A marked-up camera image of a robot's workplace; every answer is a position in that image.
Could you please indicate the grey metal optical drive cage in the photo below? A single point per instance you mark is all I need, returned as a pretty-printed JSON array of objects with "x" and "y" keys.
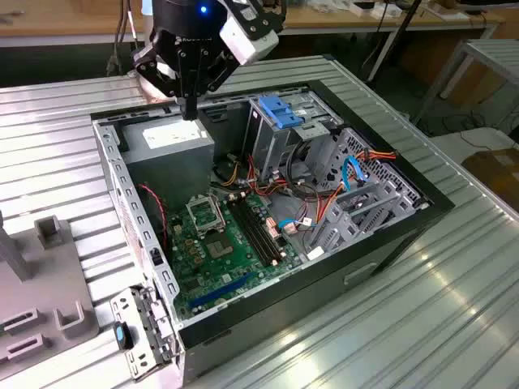
[{"x": 267, "y": 146}]

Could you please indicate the black open PC case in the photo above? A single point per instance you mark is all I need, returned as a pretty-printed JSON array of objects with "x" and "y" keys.
[{"x": 284, "y": 308}]

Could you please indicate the grey metal disk bay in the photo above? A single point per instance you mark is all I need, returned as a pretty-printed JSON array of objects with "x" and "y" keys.
[{"x": 344, "y": 225}]

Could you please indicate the square brown base plate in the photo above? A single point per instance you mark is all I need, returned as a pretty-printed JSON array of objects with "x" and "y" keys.
[{"x": 148, "y": 92}]

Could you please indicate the blue plastic drive cage latch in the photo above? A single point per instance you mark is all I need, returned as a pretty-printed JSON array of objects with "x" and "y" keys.
[{"x": 280, "y": 111}]

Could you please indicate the silver hinged slot bracket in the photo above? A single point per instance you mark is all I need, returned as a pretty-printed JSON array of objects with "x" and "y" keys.
[{"x": 125, "y": 302}]

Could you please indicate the grey parts rack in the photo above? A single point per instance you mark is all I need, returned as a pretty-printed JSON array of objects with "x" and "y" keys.
[{"x": 40, "y": 275}]

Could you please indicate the blue expansion slot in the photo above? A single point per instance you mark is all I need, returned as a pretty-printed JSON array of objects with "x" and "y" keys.
[{"x": 221, "y": 288}]

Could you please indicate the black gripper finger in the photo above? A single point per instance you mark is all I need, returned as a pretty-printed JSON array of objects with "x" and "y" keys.
[
  {"x": 158, "y": 61},
  {"x": 215, "y": 73}
]

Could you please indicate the CPU socket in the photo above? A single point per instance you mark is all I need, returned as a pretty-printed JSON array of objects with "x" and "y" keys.
[{"x": 217, "y": 247}]

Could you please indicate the grey power supply unit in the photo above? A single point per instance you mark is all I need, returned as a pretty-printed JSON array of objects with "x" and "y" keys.
[{"x": 170, "y": 162}]

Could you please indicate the white camera box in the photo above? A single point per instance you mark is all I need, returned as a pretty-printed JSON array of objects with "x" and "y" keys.
[{"x": 251, "y": 42}]

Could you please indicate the small white cardboard box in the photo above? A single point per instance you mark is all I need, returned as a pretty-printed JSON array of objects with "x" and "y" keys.
[{"x": 384, "y": 11}]

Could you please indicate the black RAM slot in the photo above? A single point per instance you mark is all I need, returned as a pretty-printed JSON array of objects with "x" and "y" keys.
[
  {"x": 252, "y": 233},
  {"x": 247, "y": 233},
  {"x": 262, "y": 233},
  {"x": 257, "y": 233}
]

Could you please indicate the brown cardboard box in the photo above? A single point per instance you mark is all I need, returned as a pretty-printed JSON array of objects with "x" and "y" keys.
[{"x": 492, "y": 162}]

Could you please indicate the green motherboard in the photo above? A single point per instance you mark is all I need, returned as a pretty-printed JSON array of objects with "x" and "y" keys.
[{"x": 219, "y": 279}]

